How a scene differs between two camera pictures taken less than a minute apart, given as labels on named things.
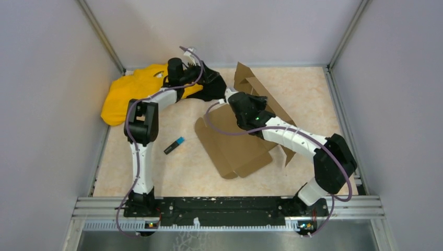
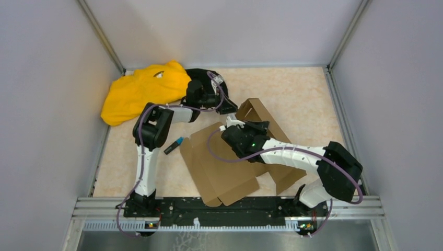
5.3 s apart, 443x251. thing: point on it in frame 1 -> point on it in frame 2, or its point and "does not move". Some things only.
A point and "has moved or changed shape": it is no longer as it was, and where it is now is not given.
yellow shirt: x=122 y=89 does not move
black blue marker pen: x=178 y=141 does not move
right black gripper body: x=259 y=104 -> x=253 y=130
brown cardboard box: x=237 y=151 has moved or changed shape
